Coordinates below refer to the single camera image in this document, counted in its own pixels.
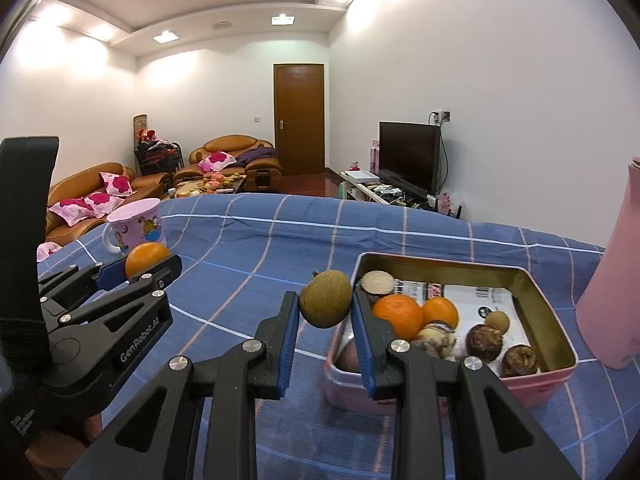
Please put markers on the blue plaid blanket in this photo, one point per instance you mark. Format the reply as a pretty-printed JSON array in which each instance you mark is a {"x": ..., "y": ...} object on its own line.
[{"x": 250, "y": 240}]

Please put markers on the pink bottle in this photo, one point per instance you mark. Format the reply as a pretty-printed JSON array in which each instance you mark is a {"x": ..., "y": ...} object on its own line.
[{"x": 615, "y": 285}]

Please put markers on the printed white paper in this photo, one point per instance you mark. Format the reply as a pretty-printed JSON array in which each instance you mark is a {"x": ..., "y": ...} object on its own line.
[{"x": 465, "y": 297}]

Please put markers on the white television stand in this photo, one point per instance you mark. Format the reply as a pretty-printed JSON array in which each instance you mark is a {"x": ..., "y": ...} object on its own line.
[{"x": 370, "y": 192}]

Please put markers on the black television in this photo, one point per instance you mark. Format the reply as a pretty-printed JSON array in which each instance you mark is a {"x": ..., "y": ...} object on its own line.
[{"x": 407, "y": 155}]

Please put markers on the pink cartoon cup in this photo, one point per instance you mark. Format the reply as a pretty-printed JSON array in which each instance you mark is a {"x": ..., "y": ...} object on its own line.
[{"x": 140, "y": 225}]

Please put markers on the purple cloth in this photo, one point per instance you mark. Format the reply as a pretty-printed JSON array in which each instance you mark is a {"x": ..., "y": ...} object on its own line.
[{"x": 257, "y": 152}]

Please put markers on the pink bag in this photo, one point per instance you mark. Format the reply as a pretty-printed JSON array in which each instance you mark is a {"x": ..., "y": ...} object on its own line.
[{"x": 444, "y": 202}]

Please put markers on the pink floral pillow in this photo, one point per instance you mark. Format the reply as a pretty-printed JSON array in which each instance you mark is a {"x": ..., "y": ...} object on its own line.
[
  {"x": 217, "y": 160},
  {"x": 117, "y": 183},
  {"x": 75, "y": 210},
  {"x": 103, "y": 202}
]

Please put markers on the wall socket with plugs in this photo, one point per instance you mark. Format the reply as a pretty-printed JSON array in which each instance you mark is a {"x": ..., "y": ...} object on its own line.
[{"x": 442, "y": 116}]

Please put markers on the white flat box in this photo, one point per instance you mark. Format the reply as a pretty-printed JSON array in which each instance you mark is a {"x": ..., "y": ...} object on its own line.
[{"x": 362, "y": 176}]

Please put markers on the pink tin box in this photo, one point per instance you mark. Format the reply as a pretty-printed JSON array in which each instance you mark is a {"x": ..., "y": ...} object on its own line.
[{"x": 525, "y": 387}]

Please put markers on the coffee table with snacks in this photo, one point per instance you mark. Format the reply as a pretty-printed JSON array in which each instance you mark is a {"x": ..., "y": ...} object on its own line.
[{"x": 210, "y": 187}]

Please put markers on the brown wooden door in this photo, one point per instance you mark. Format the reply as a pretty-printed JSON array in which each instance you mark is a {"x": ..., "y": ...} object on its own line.
[{"x": 299, "y": 120}]

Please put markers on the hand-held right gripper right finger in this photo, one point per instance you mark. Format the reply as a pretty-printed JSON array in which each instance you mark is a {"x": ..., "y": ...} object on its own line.
[{"x": 361, "y": 340}]

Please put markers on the small orange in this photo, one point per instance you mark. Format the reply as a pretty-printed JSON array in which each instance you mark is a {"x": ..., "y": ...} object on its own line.
[{"x": 441, "y": 312}]

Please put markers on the black cluttered rack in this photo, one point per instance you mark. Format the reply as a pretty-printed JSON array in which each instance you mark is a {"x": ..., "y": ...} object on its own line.
[{"x": 157, "y": 160}]

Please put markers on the dark water chestnut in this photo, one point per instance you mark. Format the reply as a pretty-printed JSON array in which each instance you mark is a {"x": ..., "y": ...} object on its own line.
[
  {"x": 484, "y": 342},
  {"x": 520, "y": 360}
]

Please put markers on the brown leather sofa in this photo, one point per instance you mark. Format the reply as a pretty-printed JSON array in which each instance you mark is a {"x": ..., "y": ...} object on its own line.
[
  {"x": 80, "y": 182},
  {"x": 235, "y": 145}
]

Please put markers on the brown kiwi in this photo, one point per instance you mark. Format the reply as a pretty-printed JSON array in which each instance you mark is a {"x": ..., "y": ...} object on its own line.
[
  {"x": 325, "y": 302},
  {"x": 497, "y": 321}
]

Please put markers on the pink floral cloth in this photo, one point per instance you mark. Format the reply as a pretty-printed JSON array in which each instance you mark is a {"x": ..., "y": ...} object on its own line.
[{"x": 47, "y": 251}]

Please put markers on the pale green bin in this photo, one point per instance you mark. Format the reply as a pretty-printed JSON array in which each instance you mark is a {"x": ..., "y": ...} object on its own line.
[{"x": 341, "y": 191}]

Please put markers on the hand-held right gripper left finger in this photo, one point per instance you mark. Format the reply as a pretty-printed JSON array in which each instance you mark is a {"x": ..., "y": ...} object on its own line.
[{"x": 289, "y": 340}]

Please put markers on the dark purple fruit piece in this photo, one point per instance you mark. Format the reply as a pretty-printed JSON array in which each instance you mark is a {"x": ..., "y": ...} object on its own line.
[{"x": 350, "y": 358}]

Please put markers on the tall woven basket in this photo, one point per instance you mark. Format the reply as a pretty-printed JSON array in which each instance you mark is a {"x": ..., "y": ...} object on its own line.
[{"x": 140, "y": 125}]

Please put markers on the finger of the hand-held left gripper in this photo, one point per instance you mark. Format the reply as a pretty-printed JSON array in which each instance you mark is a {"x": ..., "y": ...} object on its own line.
[
  {"x": 165, "y": 267},
  {"x": 112, "y": 272}
]

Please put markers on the large orange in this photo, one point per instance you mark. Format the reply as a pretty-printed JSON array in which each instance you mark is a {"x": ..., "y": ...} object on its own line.
[
  {"x": 145, "y": 257},
  {"x": 400, "y": 312}
]

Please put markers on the recessed ceiling light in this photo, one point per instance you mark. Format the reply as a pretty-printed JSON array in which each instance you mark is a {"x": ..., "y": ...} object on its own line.
[
  {"x": 165, "y": 36},
  {"x": 281, "y": 19}
]

